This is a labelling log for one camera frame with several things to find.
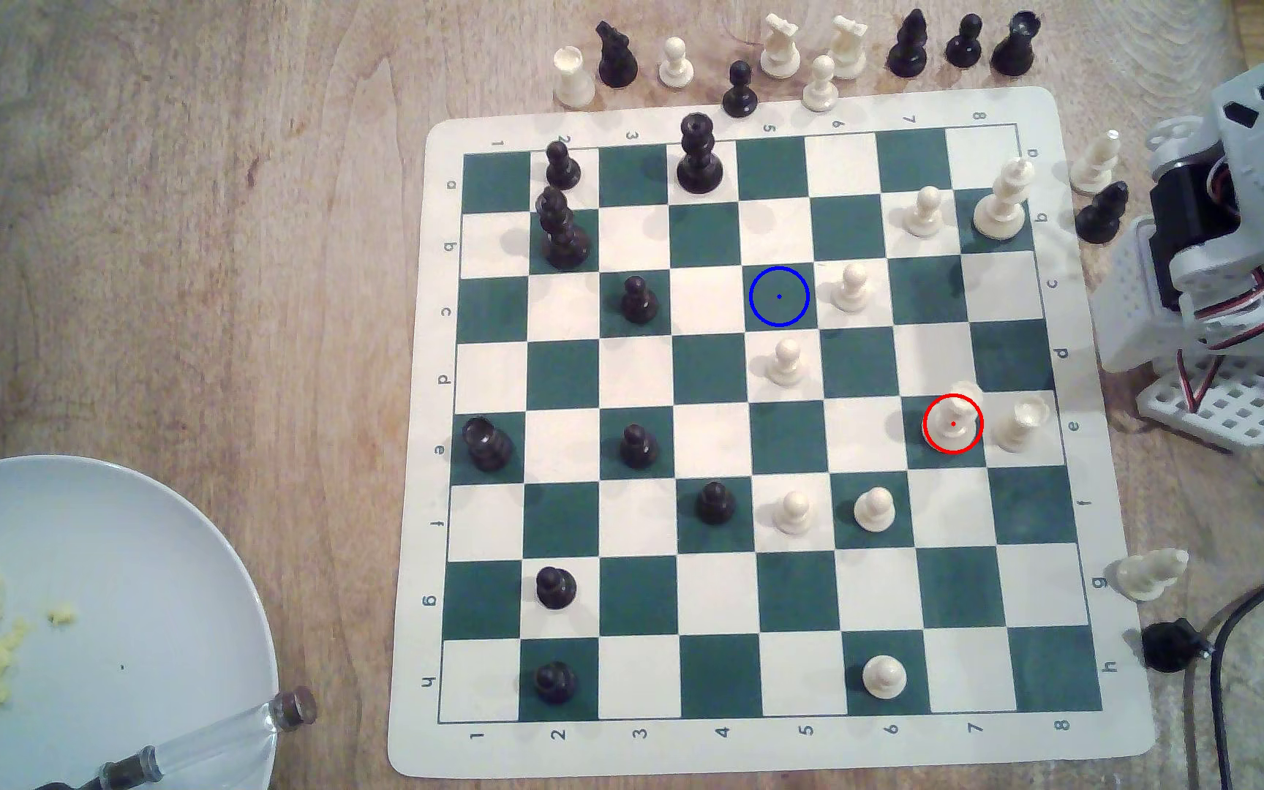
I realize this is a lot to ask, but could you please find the black chess rook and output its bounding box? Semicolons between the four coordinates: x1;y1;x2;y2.
462;417;515;473
990;11;1042;78

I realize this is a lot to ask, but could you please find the black chess king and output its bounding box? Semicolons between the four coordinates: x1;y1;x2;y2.
536;185;593;271

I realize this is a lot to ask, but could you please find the white chess knight lying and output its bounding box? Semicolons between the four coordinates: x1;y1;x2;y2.
1115;547;1191;603

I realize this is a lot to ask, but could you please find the black chess queen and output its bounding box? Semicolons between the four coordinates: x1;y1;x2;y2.
677;112;724;195

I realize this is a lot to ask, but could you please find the white chess bishop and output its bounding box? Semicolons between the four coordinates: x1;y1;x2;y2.
1069;129;1123;195

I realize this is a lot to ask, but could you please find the pale blue plate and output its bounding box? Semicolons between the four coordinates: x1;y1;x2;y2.
0;455;280;790

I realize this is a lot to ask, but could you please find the white chess rook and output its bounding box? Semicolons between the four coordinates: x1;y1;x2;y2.
992;395;1053;454
553;46;598;110

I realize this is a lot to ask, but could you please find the black chess bishop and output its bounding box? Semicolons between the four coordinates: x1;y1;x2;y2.
887;9;930;79

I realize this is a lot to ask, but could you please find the green white chess board mat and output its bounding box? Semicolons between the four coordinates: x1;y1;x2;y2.
387;86;1158;780

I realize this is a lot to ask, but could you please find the black chess knight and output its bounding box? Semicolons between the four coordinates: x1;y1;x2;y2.
595;20;640;89

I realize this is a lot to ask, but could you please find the clear handled utensil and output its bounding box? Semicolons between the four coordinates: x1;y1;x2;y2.
34;687;318;790

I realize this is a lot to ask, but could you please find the white chess king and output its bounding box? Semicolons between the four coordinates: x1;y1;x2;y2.
972;157;1037;241

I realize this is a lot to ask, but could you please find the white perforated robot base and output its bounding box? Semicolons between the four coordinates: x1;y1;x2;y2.
1137;351;1264;451

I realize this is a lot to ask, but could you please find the white wide-based chess piece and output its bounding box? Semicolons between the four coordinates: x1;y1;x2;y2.
922;380;987;454

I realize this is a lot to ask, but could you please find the black round object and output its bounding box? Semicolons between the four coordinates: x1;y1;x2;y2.
1141;620;1215;674

